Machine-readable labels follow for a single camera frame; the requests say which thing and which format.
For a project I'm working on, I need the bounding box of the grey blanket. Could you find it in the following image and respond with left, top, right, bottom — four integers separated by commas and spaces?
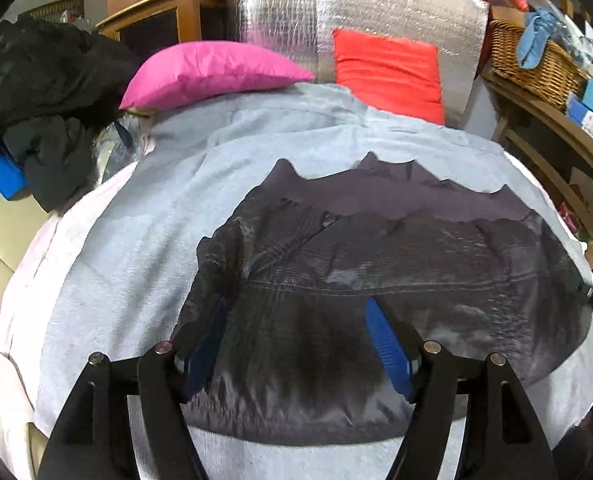
0, 82, 593, 480

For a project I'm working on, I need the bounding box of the cream sofa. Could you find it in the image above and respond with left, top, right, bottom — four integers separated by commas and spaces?
0, 200, 52, 341

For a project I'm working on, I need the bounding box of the black puffer jacket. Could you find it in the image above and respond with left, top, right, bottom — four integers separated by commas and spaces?
0, 15, 142, 131

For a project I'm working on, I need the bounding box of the wicker basket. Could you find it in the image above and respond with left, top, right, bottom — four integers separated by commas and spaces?
489, 19, 590, 113

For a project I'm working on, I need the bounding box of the wooden table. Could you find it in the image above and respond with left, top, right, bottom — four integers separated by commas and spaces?
481, 70, 593, 271

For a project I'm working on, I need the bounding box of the dark quilted zip jacket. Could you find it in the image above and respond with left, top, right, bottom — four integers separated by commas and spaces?
174, 152, 593, 446

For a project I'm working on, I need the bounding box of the dark grey garment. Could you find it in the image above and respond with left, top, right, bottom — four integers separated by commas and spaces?
1, 115, 102, 213

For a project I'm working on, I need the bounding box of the light blue cloth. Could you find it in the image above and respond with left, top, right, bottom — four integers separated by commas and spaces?
519, 7, 562, 71

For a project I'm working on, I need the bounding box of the pink pillow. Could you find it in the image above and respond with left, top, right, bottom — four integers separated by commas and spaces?
119, 41, 317, 111

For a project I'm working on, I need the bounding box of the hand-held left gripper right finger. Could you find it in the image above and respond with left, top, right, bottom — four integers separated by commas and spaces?
365, 297, 560, 480

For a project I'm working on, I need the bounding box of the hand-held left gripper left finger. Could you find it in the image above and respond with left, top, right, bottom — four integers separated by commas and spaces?
36, 295, 230, 480

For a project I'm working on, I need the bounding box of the red pillow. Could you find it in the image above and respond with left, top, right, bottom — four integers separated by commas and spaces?
333, 29, 447, 126

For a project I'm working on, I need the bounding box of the silver foil mat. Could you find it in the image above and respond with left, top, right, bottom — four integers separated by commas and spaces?
236, 0, 490, 128

